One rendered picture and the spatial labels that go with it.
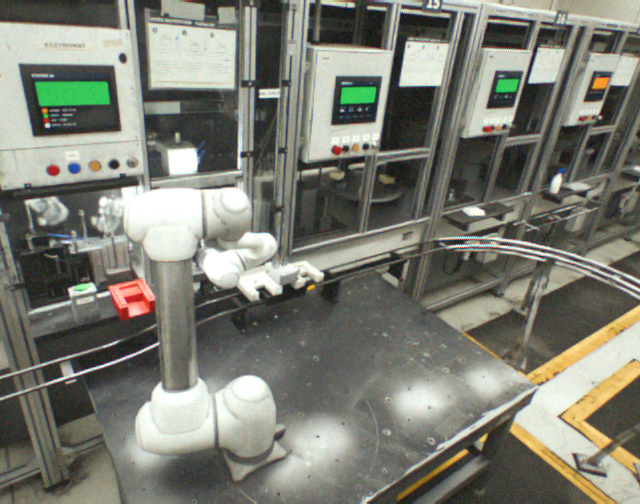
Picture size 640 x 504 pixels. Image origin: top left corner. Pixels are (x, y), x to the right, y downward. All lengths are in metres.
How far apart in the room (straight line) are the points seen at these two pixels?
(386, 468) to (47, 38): 1.62
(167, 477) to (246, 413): 0.33
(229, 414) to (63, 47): 1.15
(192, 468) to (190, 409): 0.26
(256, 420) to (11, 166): 1.05
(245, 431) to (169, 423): 0.21
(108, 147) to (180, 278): 0.61
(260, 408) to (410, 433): 0.58
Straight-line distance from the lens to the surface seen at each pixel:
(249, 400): 1.38
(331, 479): 1.56
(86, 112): 1.62
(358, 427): 1.70
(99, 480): 2.48
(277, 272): 1.97
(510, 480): 2.65
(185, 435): 1.41
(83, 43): 1.62
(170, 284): 1.25
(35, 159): 1.66
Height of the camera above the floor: 1.94
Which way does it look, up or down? 28 degrees down
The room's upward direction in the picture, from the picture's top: 6 degrees clockwise
